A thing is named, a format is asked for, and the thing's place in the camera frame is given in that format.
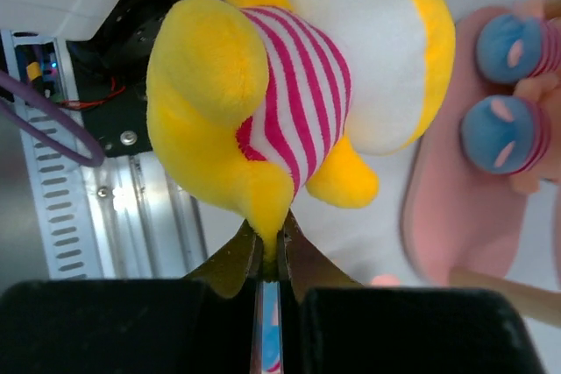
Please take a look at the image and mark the blue-shorts plush on bottom shelf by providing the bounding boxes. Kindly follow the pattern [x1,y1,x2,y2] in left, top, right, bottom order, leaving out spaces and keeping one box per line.
[476,0,560,85]

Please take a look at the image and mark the aluminium frame rail front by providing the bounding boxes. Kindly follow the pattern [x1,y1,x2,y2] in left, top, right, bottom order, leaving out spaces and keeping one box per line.
[82,152,209,279]

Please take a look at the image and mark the peach-faced plush, blue shorts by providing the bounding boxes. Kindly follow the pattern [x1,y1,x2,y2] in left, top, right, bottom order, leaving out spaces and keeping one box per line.
[261,282,281,373]

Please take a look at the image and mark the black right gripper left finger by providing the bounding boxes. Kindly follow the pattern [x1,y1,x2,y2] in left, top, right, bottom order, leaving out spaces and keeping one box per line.
[1,224,263,373]

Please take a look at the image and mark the perforated cable tray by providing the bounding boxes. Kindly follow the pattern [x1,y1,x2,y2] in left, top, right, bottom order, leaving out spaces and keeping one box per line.
[1,30,103,279]

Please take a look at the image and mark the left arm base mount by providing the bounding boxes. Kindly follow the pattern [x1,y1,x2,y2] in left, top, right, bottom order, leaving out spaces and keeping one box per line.
[67,0,179,158]

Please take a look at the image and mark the blue-shorts plush on shelf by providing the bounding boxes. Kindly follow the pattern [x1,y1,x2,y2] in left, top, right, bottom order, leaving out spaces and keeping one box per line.
[476,0,560,85]
[460,73,560,194]

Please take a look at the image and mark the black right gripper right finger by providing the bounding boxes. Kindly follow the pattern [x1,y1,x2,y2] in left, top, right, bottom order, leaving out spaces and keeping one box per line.
[277,215,543,373]

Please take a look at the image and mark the pink three-tier shelf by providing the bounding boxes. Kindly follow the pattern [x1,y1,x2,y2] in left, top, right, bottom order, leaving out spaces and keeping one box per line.
[401,0,561,329]

